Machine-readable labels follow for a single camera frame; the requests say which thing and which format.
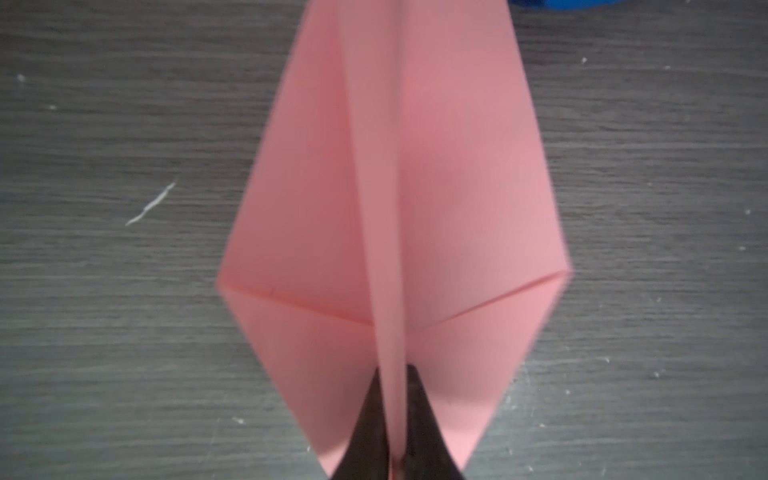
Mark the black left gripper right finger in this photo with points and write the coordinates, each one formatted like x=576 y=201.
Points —
x=426 y=454

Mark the blue cloth cap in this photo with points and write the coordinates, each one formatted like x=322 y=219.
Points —
x=561 y=5

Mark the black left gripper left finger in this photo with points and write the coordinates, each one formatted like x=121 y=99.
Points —
x=367 y=456

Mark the pink paper sheet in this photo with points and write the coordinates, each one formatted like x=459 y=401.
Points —
x=399 y=213

